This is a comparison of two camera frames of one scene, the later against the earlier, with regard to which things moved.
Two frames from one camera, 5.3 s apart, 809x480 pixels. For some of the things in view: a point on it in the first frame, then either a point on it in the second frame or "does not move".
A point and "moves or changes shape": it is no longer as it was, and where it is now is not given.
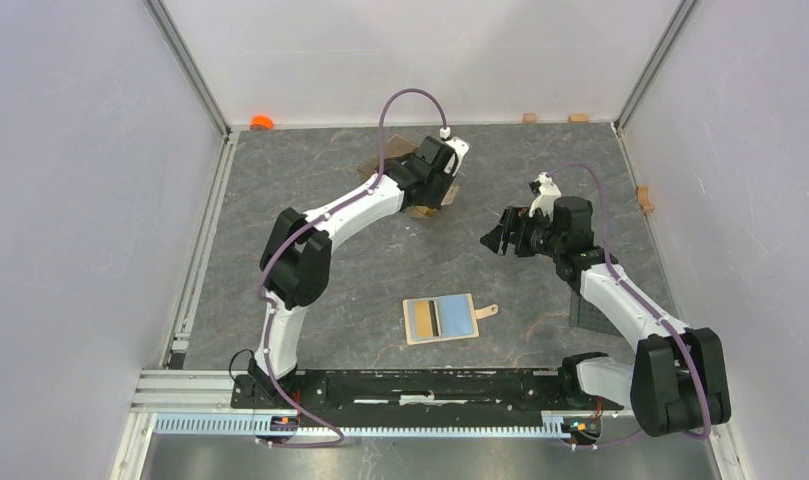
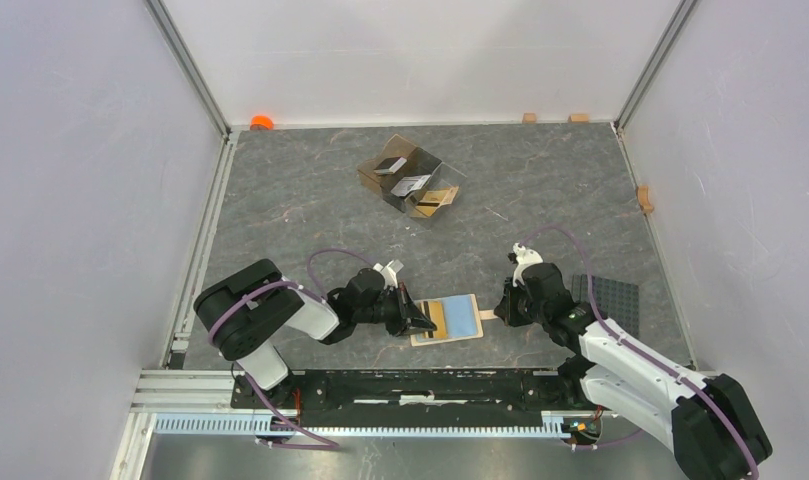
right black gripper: [517, 221] to [505, 308]
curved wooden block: [644, 200] does not move
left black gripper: [435, 203] to [408, 316]
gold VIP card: [423, 318] moves or changes shape
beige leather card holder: [442, 318] does not move
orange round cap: [262, 120] does not move
